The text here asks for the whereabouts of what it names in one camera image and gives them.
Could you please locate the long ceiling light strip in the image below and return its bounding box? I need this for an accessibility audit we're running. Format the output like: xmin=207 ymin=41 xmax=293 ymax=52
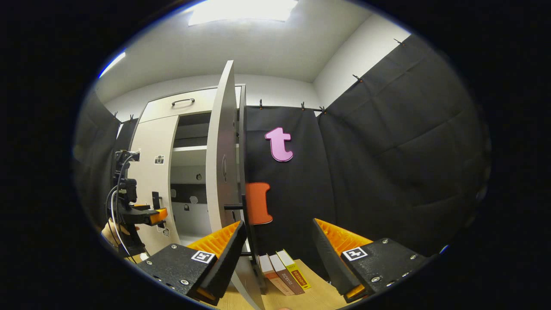
xmin=98 ymin=52 xmax=126 ymax=79

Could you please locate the white cable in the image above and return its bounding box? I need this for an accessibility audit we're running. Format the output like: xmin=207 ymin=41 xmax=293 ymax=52
xmin=110 ymin=151 xmax=142 ymax=261

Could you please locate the white and orange box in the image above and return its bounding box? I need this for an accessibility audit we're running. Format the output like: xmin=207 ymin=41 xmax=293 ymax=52
xmin=258 ymin=254 xmax=290 ymax=296

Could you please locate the wide ceiling light panel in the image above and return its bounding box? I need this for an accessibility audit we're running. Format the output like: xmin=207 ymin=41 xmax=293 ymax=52
xmin=188 ymin=0 xmax=298 ymax=26

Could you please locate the white cabinet shelf board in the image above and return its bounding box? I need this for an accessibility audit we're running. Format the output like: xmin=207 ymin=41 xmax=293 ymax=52
xmin=179 ymin=234 xmax=208 ymax=247
xmin=172 ymin=144 xmax=239 ymax=152

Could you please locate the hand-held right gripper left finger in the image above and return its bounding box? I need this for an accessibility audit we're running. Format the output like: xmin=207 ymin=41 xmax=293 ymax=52
xmin=137 ymin=220 xmax=248 ymax=306

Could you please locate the white double-door shoe cabinet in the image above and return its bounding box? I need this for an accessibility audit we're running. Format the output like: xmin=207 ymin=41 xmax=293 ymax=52
xmin=128 ymin=84 xmax=260 ymax=298

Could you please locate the white cabinet door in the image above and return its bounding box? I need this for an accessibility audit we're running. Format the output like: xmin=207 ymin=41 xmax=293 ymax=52
xmin=205 ymin=60 xmax=267 ymax=310
xmin=128 ymin=115 xmax=179 ymax=255

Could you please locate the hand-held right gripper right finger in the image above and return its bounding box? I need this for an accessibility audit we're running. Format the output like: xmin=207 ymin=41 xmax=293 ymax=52
xmin=312 ymin=218 xmax=431 ymax=304

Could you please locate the black door handle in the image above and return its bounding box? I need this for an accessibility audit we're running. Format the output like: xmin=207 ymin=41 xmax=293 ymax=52
xmin=224 ymin=194 xmax=268 ymax=296
xmin=152 ymin=192 xmax=166 ymax=229

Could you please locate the yellow and white box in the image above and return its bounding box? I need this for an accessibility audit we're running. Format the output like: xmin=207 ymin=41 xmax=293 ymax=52
xmin=276 ymin=249 xmax=311 ymax=290

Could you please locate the black backdrop cloth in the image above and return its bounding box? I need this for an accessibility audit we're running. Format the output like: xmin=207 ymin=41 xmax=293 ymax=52
xmin=73 ymin=34 xmax=491 ymax=276

